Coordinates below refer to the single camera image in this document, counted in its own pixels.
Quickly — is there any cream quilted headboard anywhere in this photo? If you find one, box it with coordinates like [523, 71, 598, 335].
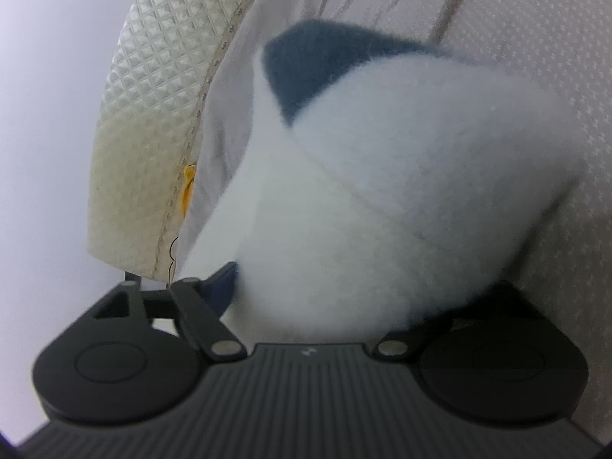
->
[86, 0, 269, 283]

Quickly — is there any grey bed sheet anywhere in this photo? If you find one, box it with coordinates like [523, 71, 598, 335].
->
[179, 0, 479, 269]

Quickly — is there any yellow cloth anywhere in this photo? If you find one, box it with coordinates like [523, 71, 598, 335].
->
[178, 163, 198, 215]

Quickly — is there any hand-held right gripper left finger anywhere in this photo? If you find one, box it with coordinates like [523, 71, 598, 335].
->
[92, 261, 243, 361]

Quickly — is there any white dotted mattress cover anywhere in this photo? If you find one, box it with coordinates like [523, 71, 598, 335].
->
[430, 0, 612, 441]

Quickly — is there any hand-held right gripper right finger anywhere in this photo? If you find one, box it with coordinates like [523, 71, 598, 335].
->
[371, 314, 456, 359]

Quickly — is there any white sweater with blue stripes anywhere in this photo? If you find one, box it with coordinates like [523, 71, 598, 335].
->
[174, 19, 589, 345]

